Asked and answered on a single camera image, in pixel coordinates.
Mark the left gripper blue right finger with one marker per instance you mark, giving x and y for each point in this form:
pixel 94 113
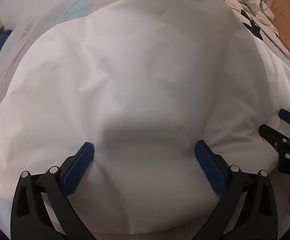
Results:
pixel 247 205

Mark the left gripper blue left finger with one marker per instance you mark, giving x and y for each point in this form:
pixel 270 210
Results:
pixel 41 208

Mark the white and black hooded jacket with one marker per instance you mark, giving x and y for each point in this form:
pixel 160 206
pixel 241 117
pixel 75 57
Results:
pixel 143 80

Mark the beige and black jacket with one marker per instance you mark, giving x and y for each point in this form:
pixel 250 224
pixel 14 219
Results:
pixel 257 17

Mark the striped bed duvet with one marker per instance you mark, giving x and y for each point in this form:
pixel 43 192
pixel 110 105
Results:
pixel 18 44

